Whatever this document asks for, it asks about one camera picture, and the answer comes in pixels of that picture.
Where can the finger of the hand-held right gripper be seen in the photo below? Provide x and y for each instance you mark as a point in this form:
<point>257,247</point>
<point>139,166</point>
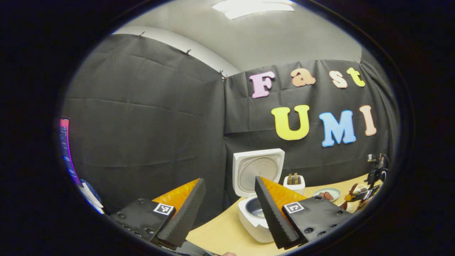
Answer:
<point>366,195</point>

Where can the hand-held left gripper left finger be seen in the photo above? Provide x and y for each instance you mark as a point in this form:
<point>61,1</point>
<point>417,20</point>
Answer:
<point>185,217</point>

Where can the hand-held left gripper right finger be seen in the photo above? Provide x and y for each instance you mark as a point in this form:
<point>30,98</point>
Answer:
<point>272,213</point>

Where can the brown wooden spoon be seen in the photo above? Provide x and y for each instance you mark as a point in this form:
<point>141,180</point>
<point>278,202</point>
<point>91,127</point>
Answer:
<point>353,188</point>

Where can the white rice cooker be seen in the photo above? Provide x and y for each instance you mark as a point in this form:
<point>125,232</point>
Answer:
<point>245,167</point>

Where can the light green plate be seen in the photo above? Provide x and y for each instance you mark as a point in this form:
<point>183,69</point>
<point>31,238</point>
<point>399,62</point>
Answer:
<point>336,193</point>

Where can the white toaster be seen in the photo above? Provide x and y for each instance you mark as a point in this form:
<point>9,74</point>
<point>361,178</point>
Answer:
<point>295,188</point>

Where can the brown bread slice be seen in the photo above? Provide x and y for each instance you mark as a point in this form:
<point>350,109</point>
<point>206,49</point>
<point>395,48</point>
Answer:
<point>295,178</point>
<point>289,179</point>

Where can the black backdrop cloth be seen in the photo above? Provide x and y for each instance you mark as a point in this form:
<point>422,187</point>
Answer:
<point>142,124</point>

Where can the computer monitor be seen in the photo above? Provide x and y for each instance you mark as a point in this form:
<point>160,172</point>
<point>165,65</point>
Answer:
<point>67,149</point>

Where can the ceiling light panel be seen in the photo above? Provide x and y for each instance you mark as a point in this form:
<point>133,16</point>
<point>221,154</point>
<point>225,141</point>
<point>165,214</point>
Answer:
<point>252,8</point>

